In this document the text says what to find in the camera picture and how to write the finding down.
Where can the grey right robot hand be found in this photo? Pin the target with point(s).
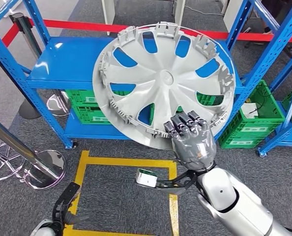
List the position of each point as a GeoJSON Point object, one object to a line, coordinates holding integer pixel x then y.
{"type": "Point", "coordinates": [192, 143]}

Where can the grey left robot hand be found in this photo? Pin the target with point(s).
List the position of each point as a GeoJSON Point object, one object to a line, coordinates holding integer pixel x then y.
{"type": "Point", "coordinates": [74, 219]}

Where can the silver plastic wheel cover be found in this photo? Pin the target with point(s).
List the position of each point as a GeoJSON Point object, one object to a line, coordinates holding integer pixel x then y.
{"type": "Point", "coordinates": [166, 78]}

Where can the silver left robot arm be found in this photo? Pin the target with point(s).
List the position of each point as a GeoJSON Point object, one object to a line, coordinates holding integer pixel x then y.
{"type": "Point", "coordinates": [41, 229]}

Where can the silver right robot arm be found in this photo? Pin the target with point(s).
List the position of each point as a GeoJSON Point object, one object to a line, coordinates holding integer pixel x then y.
{"type": "Point", "coordinates": [234, 202]}

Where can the blue metal shelf rack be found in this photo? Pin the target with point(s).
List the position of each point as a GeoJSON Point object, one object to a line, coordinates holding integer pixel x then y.
{"type": "Point", "coordinates": [278, 139]}
{"type": "Point", "coordinates": [62, 62]}

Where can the white device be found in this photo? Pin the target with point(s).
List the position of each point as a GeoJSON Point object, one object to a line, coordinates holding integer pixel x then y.
{"type": "Point", "coordinates": [249, 109]}

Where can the yellow floor tape square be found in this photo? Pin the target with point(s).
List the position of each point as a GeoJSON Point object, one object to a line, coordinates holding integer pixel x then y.
{"type": "Point", "coordinates": [126, 161]}

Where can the black stool chrome base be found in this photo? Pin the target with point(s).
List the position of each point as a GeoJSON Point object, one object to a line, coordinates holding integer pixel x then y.
{"type": "Point", "coordinates": [5, 155]}

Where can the white desk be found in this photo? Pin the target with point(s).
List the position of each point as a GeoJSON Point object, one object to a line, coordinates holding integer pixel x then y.
{"type": "Point", "coordinates": [233, 13]}
{"type": "Point", "coordinates": [107, 13]}

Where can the person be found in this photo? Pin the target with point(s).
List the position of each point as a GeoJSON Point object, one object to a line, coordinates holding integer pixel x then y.
{"type": "Point", "coordinates": [281, 8]}

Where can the red barrier belt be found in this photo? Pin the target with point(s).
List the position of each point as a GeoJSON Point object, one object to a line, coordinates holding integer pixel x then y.
{"type": "Point", "coordinates": [74, 25]}
{"type": "Point", "coordinates": [3, 42]}

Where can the black right camera bracket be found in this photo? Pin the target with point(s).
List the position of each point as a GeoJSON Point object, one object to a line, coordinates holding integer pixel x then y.
{"type": "Point", "coordinates": [178, 184]}

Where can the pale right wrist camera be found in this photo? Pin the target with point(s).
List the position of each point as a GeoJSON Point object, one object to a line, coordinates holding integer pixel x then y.
{"type": "Point", "coordinates": [146, 178]}

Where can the black stanchion post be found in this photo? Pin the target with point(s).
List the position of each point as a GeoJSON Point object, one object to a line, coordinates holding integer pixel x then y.
{"type": "Point", "coordinates": [29, 110]}

